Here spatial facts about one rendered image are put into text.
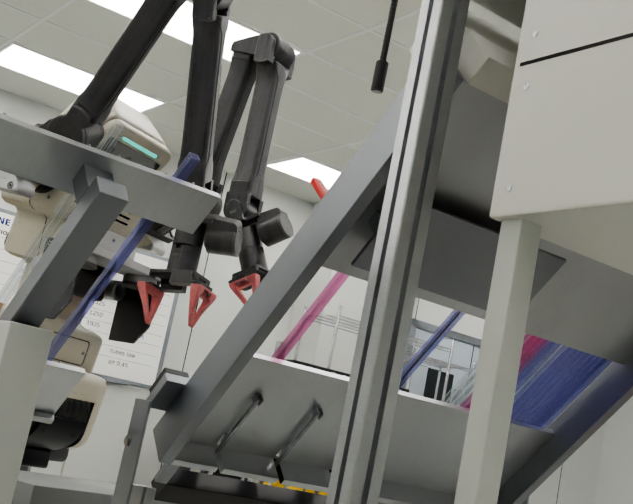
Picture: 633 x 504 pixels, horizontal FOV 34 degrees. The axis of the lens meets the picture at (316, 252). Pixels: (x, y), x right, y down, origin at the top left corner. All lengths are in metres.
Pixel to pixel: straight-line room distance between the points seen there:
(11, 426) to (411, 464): 0.73
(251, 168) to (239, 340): 0.92
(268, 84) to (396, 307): 1.30
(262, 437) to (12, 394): 0.44
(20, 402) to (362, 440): 0.46
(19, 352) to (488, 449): 0.61
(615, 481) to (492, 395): 11.26
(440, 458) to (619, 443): 10.53
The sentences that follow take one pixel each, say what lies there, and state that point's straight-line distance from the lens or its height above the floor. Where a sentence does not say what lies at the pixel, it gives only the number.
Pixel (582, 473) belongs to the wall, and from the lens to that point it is 12.26.
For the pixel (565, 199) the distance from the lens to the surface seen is 1.02.
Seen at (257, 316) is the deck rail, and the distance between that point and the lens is 1.40.
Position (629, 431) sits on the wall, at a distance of 12.26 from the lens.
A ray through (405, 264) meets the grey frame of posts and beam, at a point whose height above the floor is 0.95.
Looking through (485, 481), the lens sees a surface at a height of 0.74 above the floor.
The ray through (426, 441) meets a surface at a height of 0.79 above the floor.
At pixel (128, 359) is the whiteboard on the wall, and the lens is 8.78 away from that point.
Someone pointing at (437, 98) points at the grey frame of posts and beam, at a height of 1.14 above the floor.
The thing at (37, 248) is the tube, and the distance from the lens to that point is 1.41.
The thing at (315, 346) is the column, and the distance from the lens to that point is 9.10.
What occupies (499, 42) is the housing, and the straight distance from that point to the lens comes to 1.31.
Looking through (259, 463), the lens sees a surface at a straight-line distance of 1.65.
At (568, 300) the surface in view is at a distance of 1.63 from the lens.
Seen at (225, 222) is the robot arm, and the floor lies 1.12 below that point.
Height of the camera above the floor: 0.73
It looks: 11 degrees up
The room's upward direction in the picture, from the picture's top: 11 degrees clockwise
